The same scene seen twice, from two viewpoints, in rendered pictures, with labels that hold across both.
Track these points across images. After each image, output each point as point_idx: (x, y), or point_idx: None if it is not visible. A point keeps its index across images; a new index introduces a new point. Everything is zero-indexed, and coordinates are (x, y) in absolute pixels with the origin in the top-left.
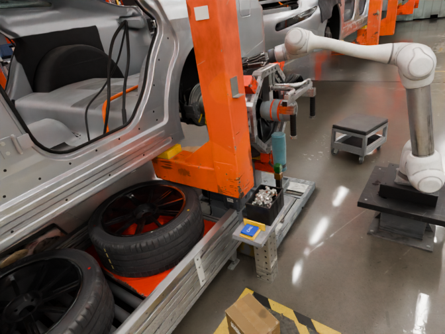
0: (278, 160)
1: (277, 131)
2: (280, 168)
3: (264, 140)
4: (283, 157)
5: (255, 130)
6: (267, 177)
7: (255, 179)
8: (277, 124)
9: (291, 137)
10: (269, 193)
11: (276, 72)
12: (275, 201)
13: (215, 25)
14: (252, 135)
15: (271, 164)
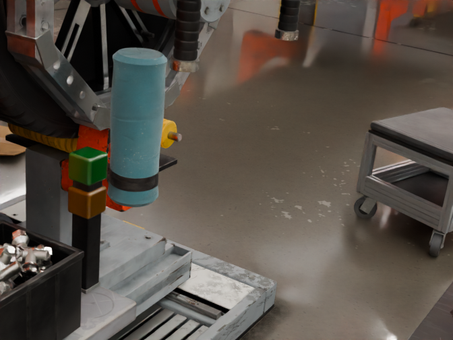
0: (125, 157)
1: (167, 71)
2: (94, 169)
3: (109, 89)
4: (144, 148)
5: (46, 13)
6: (114, 235)
7: (60, 229)
8: (171, 46)
9: (174, 63)
10: (6, 260)
11: None
12: (13, 295)
13: None
14: (29, 28)
15: (108, 175)
